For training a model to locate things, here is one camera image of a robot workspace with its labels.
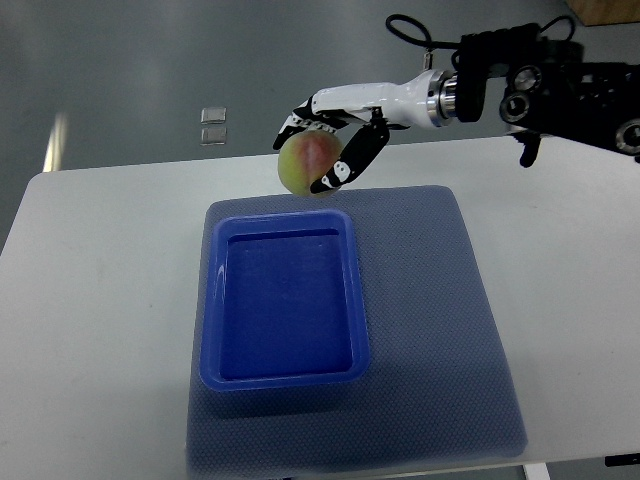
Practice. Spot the blue-grey textured mat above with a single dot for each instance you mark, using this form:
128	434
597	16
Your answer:
438	388

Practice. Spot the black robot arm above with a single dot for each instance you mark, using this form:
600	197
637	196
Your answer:
549	90

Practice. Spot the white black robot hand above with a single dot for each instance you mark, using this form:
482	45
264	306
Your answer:
427	101

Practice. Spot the wooden box corner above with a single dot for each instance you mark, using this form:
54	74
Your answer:
605	12

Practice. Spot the yellow pink peach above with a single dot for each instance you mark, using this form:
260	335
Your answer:
306	157

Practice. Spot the upper metal floor plate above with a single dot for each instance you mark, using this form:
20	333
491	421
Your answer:
213	115

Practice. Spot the blue plastic tray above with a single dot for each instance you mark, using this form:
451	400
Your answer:
283	305

